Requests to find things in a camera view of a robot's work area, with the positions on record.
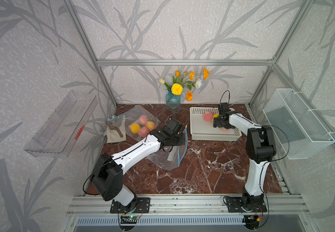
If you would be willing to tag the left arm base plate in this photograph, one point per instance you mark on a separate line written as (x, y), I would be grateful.
(137, 205)

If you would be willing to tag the aluminium frame rail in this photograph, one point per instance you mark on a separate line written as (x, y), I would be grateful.
(189, 204)

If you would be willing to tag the right circuit board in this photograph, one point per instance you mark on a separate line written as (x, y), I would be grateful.
(251, 220)

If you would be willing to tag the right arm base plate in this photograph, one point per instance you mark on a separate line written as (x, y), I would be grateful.
(234, 204)

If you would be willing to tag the circuit board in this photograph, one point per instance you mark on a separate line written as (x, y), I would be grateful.
(128, 219)
(251, 220)

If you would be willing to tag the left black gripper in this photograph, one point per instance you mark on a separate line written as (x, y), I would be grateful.
(182, 142)

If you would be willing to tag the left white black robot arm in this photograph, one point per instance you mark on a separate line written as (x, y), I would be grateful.
(107, 176)

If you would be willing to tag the clear zip-top bag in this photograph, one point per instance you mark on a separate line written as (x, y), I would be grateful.
(132, 116)
(170, 158)

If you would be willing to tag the blue glass vase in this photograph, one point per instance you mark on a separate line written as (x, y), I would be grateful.
(173, 102)

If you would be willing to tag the left circuit board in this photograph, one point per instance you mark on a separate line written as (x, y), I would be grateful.
(128, 219)

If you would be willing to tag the clear plastic wall tray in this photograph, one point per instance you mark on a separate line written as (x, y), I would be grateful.
(57, 137)

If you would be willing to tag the white wire mesh basket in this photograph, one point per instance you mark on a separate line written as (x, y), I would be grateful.
(298, 129)

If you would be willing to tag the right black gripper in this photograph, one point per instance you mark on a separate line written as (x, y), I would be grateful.
(216, 123)

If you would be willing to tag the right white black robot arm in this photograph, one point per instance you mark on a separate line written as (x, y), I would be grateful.
(260, 148)

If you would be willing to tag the pink peach top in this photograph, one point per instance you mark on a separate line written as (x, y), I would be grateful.
(207, 116)

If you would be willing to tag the white perforated plastic basket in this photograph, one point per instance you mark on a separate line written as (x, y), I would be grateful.
(204, 130)

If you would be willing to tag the orange yellow flower bouquet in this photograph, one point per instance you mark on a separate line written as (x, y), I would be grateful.
(188, 80)

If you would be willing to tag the brown wooden brush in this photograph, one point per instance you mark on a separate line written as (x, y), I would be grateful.
(114, 126)

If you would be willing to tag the yellow peach with leaf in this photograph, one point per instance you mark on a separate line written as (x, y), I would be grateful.
(134, 128)

